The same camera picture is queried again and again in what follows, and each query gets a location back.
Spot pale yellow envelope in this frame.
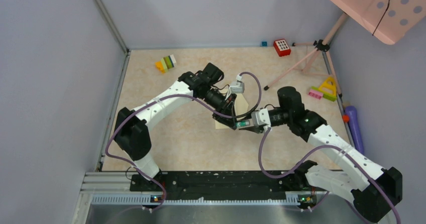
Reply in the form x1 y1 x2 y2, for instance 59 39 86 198
215 93 249 130

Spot yellow triangular toy block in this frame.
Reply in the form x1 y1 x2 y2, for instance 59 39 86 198
318 76 337 97

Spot pink dotted board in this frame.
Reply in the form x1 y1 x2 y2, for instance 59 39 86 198
330 0 425 45

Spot stacked colourful toy bricks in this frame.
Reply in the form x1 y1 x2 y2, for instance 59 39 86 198
155 54 177 73

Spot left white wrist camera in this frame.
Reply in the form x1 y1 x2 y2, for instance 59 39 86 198
226 75 245 98

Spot pink toy brick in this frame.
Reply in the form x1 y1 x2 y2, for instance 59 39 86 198
308 89 324 99

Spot purple flashlight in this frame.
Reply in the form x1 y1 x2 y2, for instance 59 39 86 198
342 105 365 154

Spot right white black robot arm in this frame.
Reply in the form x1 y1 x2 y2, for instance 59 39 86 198
237 86 402 223

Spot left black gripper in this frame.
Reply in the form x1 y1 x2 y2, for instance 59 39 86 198
199 85 238 130

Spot red toy block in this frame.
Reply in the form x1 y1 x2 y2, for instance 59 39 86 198
273 39 291 57

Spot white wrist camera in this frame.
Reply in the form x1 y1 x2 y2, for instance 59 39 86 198
226 75 245 98
251 108 271 128

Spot green toy brick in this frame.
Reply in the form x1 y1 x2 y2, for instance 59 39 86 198
311 86 337 101

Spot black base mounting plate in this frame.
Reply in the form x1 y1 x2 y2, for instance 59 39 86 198
130 171 321 203

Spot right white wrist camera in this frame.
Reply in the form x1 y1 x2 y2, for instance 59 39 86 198
251 108 271 128

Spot aluminium frame rail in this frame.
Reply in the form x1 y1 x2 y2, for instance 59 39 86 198
93 0 129 55

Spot pink wooden tripod stand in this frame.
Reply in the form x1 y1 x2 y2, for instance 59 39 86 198
263 12 349 97

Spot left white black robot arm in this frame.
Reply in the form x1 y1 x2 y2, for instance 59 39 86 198
114 63 237 190

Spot white glue stick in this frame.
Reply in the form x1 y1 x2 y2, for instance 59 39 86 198
236 120 251 129

